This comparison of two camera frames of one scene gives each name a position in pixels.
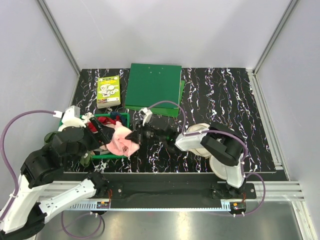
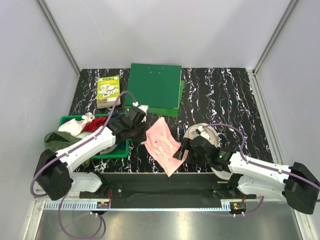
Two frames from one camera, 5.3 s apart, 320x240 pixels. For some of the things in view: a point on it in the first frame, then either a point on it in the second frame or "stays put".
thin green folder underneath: (168, 112) stays put
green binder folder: (148, 84) stays put
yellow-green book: (108, 91) stays put
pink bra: (119, 145) → (163, 145)
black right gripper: (137, 136) → (185, 145)
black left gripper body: (96, 140) → (134, 127)
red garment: (104, 120) stays put
